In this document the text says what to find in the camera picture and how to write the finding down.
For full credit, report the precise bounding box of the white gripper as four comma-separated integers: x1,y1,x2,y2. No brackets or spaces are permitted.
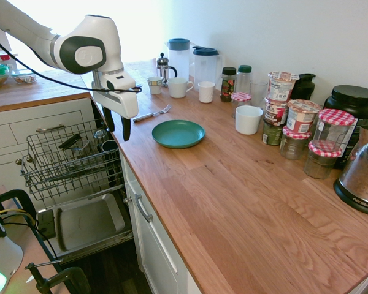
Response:
92,88,140,143

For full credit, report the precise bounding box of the silver metal fork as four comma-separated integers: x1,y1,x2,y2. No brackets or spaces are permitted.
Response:
132,104,172,123

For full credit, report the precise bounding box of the white robot base green light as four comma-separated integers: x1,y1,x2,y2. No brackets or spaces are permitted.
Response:
0,210,24,294

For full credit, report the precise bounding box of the open dishwasher door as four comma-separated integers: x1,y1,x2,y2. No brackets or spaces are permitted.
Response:
36,183,134,265

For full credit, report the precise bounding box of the clear glass in rack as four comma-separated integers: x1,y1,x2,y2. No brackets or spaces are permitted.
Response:
93,129,107,145

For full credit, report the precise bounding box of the dark mug in rack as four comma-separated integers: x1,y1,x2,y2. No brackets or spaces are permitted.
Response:
101,140,120,153

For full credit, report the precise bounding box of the black utensil in rack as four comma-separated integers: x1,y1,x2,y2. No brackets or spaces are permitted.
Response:
58,133,82,150

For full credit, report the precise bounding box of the small patterned cup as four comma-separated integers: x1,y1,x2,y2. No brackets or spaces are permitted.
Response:
147,76,164,96

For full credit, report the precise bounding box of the teal green plate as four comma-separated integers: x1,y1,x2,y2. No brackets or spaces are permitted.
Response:
151,119,206,150

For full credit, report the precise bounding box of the glass french press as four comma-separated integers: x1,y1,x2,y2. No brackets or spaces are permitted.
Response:
156,52,178,81

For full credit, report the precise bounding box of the white drawer front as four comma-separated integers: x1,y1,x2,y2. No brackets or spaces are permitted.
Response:
0,109,94,145

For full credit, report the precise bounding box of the tall pitcher blue lid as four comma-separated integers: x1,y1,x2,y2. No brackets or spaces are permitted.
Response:
166,37,191,83

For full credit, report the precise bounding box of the white ribbed cup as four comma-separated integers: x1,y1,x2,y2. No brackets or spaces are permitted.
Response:
197,81,216,104

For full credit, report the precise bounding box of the small glass food container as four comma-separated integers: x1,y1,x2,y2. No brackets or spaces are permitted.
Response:
11,69,37,85

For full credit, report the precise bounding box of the spice jar black lid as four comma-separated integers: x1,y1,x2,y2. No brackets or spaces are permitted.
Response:
220,66,237,103

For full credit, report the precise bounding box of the small jar gingham lid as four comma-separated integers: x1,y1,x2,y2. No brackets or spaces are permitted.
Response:
231,91,253,119

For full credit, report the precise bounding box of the white cabinet door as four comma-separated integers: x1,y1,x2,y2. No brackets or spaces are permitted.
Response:
121,154,190,294

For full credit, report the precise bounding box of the white ceramic bowl cup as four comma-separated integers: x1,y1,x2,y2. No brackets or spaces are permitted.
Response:
234,105,264,135

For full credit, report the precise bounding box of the black metal clamp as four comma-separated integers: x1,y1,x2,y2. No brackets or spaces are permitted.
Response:
0,179,38,226
24,258,91,294

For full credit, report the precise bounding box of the white container red clip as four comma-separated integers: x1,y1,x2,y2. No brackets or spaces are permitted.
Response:
0,51,19,72

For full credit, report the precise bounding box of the spice jar green lid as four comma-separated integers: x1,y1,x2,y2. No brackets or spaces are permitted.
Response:
236,64,253,95

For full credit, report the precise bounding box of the clear drinking glass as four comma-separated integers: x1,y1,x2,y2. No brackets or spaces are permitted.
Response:
250,79,269,108

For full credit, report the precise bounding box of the dark green can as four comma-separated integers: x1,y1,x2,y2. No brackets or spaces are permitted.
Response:
261,118,285,146

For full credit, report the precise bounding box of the red brown ice cream cup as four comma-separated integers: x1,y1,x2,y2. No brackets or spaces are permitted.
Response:
264,97,289,127

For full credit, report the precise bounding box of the yogurt tub foil lid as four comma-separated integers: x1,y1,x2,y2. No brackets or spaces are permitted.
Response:
267,71,301,103

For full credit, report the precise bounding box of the glass jar gingham lid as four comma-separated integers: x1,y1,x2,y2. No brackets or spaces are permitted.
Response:
278,125,312,161

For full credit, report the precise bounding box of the red white yogurt tub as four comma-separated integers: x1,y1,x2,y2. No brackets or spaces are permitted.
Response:
285,99,321,134

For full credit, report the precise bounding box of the black shaker bottle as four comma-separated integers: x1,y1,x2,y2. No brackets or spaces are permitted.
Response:
289,72,316,101

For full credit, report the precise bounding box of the faceted jar gingham lid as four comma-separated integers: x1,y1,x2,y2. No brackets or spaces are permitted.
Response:
302,140,342,180

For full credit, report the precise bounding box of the large jar gingham lid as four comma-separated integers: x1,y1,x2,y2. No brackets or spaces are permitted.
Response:
311,108,356,153

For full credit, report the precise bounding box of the black protein powder tub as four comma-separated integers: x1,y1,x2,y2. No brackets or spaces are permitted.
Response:
323,85,368,170

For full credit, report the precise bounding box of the stainless steel electric kettle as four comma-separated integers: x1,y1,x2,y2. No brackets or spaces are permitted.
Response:
333,122,368,217

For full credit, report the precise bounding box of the grey wire dishwasher rack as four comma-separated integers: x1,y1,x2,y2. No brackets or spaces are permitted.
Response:
19,118,125,202

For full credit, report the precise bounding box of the silver drawer handle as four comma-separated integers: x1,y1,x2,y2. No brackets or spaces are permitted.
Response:
35,123,67,134

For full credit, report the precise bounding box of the white mug with handle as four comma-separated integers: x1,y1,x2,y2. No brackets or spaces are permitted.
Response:
167,77,194,99

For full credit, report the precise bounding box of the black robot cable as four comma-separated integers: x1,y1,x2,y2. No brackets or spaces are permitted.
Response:
0,31,143,94

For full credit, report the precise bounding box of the silver cabinet door handle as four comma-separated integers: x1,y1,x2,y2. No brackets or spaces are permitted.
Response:
133,193,153,224

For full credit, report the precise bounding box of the handled pitcher blue lid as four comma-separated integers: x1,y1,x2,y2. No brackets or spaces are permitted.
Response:
192,45,224,90

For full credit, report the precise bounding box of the yellow cable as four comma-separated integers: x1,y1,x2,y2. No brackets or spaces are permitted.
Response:
0,208,37,227

